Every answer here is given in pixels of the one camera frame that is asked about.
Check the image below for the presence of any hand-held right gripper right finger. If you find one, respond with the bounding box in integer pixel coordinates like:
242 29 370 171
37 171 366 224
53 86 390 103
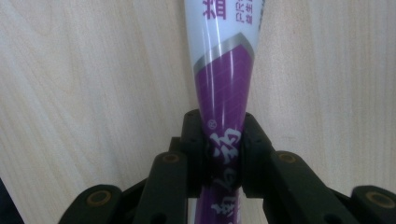
240 111 360 224

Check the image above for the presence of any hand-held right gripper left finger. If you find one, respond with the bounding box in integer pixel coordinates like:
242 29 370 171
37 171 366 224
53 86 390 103
133 108 207 224

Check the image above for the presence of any white and purple toothpaste tube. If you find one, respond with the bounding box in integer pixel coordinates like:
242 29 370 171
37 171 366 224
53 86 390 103
182 0 267 224

